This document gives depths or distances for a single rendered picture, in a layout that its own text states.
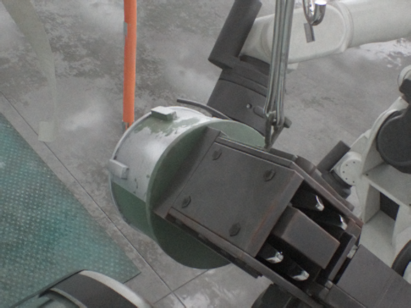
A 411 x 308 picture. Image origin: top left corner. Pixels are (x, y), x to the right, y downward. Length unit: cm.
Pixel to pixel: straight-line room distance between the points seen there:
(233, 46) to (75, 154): 200
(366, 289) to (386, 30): 45
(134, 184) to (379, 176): 89
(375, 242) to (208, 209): 107
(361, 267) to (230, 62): 36
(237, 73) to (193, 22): 285
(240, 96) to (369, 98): 236
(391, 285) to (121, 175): 26
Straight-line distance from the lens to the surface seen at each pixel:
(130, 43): 66
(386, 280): 51
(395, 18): 86
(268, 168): 45
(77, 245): 234
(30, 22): 103
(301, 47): 76
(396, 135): 126
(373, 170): 140
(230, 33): 76
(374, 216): 151
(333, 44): 78
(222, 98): 75
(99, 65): 326
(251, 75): 75
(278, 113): 46
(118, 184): 61
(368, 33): 84
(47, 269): 230
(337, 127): 286
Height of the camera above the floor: 178
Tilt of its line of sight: 42 degrees down
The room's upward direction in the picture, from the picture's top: straight up
